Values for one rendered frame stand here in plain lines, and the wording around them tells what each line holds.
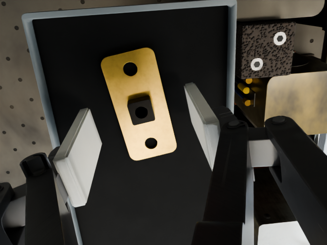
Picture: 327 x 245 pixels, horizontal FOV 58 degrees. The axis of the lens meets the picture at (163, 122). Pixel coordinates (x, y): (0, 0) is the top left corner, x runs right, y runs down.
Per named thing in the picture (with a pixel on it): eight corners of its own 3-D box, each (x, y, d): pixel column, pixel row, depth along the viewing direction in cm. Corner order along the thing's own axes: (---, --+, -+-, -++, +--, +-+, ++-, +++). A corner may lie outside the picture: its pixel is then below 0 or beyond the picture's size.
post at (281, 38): (205, 32, 65) (292, 76, 28) (183, 34, 65) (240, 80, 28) (205, 8, 63) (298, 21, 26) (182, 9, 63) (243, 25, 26)
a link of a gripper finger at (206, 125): (203, 123, 14) (219, 119, 14) (183, 83, 20) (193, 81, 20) (213, 175, 15) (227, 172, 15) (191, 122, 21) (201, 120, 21)
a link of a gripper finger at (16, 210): (60, 220, 13) (-4, 236, 13) (81, 163, 18) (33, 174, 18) (47, 194, 13) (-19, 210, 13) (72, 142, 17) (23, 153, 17)
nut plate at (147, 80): (177, 148, 24) (179, 156, 23) (131, 160, 24) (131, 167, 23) (152, 44, 20) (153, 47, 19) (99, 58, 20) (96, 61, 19)
